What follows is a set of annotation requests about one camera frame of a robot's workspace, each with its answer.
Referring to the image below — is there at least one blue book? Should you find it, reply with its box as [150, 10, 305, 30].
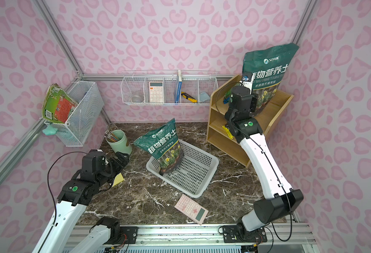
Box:
[174, 70, 182, 104]

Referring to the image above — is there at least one white wire wall basket back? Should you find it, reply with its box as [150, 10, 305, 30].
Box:
[121, 70, 218, 105]

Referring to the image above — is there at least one dark green soil bag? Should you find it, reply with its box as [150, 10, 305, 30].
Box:
[134, 118, 184, 176]
[242, 43, 299, 113]

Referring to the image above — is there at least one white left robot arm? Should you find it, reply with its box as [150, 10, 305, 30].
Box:
[33, 149, 130, 253]

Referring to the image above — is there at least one clear glass bowl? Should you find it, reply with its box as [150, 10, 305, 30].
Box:
[131, 91, 144, 103]

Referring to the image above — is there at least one yellow fertilizer packet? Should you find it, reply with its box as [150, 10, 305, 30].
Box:
[222, 125, 234, 140]

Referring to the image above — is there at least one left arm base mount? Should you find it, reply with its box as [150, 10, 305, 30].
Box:
[93, 217, 139, 245]

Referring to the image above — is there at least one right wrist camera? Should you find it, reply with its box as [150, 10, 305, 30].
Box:
[241, 72, 256, 89]

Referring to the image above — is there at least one white orange calculator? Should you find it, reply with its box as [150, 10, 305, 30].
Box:
[149, 81, 164, 103]

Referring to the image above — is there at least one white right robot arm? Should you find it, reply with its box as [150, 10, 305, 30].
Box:
[224, 85, 304, 233]

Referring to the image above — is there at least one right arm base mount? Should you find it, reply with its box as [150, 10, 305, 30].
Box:
[218, 223, 268, 244]

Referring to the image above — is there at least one mint green star hook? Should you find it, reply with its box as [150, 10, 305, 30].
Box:
[42, 125, 58, 136]

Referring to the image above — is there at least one yellow sticky note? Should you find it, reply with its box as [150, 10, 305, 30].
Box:
[112, 173, 124, 187]

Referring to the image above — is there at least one yellow utility knife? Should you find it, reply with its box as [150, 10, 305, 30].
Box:
[181, 92, 198, 103]

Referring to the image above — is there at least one white plastic basket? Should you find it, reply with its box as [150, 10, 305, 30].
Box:
[146, 140, 219, 198]

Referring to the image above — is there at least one pink calculator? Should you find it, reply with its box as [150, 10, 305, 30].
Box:
[174, 194, 209, 225]

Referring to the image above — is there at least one bright green flower fertilizer bag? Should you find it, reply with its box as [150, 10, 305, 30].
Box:
[223, 90, 231, 104]

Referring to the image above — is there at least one green pencil cup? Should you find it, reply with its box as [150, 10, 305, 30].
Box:
[104, 130, 132, 155]

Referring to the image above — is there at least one white mesh wall basket left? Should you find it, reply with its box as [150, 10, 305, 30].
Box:
[43, 81, 104, 147]

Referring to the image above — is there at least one light blue cup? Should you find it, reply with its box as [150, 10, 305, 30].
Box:
[199, 92, 210, 103]

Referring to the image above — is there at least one green red seed packet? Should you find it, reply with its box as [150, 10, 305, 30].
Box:
[42, 83, 78, 123]

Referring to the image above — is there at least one wooden shelf unit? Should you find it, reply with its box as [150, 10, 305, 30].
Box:
[206, 75, 294, 167]

